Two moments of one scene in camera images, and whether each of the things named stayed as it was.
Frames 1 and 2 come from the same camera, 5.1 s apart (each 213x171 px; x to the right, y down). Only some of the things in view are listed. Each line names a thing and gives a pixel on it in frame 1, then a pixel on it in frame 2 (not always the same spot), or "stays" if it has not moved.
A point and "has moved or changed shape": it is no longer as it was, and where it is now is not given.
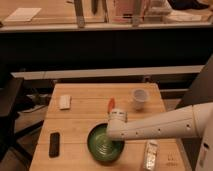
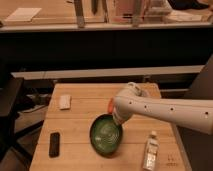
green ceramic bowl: (101, 147) has moved or changed shape
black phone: (54, 145) stays
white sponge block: (65, 102) stays
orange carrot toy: (111, 104) stays
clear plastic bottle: (151, 155) stays
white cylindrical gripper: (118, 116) to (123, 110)
